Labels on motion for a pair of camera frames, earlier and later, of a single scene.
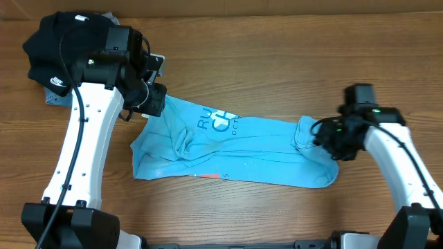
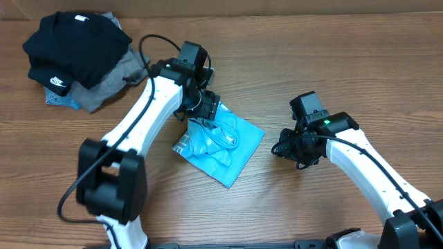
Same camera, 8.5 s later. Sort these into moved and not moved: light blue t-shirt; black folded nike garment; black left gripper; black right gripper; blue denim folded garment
Moved: black left gripper; black right gripper; light blue t-shirt
Not moved: blue denim folded garment; black folded nike garment
